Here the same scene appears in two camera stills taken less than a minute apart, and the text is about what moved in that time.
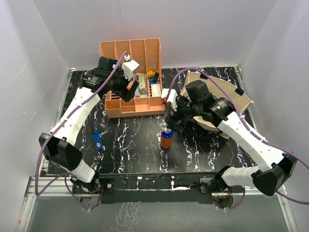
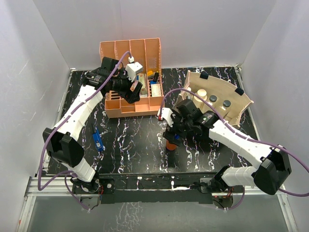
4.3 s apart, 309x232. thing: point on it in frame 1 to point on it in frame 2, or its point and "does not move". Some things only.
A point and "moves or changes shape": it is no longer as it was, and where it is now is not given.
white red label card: x=156 y=91 does not move
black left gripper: x=126 y=95 does not move
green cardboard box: x=143 y=89 does not move
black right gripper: x=172 y=118 to x=170 y=132
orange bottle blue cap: x=166 y=138 moves or changes shape
